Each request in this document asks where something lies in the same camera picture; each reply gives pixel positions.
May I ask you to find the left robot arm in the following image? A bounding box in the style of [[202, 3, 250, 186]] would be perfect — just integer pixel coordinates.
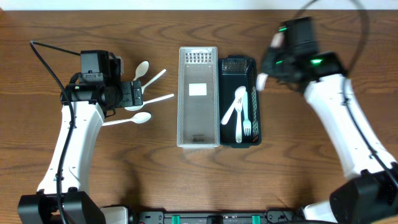
[[17, 73, 138, 223]]

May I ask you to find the white plastic spoon top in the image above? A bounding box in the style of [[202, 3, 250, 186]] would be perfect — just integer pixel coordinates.
[[133, 61, 149, 81]]

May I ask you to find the pink-white plastic fork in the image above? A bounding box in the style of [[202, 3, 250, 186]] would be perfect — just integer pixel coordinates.
[[256, 32, 284, 91]]

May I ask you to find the mint green plastic fork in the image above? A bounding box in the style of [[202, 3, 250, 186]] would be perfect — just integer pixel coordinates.
[[243, 92, 252, 136]]

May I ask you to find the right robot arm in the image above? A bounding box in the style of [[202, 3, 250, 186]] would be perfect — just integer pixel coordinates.
[[261, 47, 397, 223]]

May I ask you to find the white plastic spoon bottom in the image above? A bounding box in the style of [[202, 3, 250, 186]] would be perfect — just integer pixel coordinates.
[[103, 112, 152, 126]]

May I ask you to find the white plastic spoon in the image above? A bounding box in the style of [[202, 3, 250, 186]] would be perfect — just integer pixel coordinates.
[[124, 93, 174, 111], [103, 112, 152, 126], [133, 61, 149, 81], [141, 69, 167, 95]]

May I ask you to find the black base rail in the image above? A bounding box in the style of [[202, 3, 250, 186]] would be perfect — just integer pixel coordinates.
[[99, 207, 305, 224]]

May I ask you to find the left black cable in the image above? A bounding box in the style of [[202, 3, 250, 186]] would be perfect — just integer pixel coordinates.
[[29, 40, 81, 224]]

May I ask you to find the black plastic mesh basket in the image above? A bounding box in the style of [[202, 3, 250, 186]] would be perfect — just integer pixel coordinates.
[[218, 55, 262, 148]]

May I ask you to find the cream plastic fork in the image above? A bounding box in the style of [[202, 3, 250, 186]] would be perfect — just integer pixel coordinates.
[[235, 98, 243, 143]]

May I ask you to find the clear plastic mesh basket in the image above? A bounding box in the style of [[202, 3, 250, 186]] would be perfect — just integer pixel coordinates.
[[177, 47, 220, 149]]

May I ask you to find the pink-white plastic spoon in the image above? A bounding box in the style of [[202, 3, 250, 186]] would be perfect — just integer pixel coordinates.
[[221, 86, 246, 125]]

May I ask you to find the black cable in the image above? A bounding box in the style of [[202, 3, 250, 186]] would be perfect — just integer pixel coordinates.
[[29, 40, 81, 224], [294, 0, 371, 75]]

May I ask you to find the right black cable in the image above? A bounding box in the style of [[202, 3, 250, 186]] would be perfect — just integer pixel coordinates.
[[294, 0, 371, 75]]

